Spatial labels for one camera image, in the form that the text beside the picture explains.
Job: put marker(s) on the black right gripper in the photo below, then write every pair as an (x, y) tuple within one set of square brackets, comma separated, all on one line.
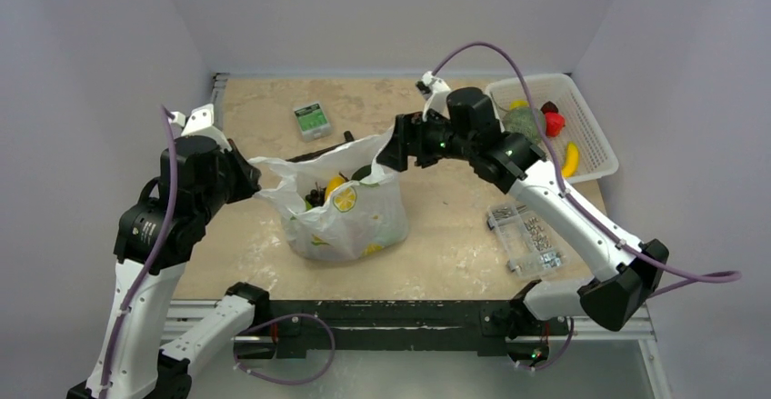
[(394, 143)]

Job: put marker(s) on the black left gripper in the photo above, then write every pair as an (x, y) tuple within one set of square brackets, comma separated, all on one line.
[(252, 182)]

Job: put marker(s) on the white plastic shopping bag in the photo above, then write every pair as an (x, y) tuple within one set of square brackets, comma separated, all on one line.
[(359, 219)]

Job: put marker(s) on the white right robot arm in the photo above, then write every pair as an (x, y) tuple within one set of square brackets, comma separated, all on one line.
[(625, 270)]

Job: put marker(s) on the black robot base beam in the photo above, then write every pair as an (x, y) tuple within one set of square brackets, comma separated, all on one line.
[(292, 328)]

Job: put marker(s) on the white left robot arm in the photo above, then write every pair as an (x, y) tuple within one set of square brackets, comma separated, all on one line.
[(154, 242)]

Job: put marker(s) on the green fake fruit in bag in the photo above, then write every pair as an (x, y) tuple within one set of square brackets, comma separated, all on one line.
[(362, 173)]

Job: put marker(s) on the dark fake grape bunch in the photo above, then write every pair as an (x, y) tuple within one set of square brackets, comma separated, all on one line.
[(316, 197)]

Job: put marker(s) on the yellow fake lemon in bag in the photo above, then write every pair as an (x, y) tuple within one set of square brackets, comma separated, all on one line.
[(334, 183)]

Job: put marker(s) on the yellow fake lemon in basket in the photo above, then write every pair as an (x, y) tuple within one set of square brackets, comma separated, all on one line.
[(519, 104)]

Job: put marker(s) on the green fake melon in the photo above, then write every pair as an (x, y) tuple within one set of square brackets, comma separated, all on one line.
[(522, 120)]

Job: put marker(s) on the dark maroon fake fruit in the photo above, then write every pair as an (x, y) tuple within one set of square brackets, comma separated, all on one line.
[(549, 107)]

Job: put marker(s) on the red fake strawberry in basket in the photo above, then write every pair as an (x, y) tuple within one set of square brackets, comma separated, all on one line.
[(555, 123)]

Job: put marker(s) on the yellow fake banana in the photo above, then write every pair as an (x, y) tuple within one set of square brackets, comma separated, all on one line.
[(572, 160)]

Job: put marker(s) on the black rubber mallet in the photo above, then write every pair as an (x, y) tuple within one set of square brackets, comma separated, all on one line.
[(348, 138)]

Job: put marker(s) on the green labelled screw box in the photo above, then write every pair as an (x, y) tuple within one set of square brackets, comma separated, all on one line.
[(312, 121)]

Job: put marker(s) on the clear compartment screw organizer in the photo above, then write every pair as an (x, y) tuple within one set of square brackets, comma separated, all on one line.
[(531, 246)]

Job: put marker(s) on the white plastic basket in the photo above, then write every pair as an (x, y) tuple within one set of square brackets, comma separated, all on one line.
[(597, 157)]

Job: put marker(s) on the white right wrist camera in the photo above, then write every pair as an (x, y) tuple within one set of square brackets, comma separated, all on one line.
[(434, 90)]

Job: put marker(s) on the aluminium frame rail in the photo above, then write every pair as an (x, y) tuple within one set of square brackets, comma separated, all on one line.
[(219, 82)]

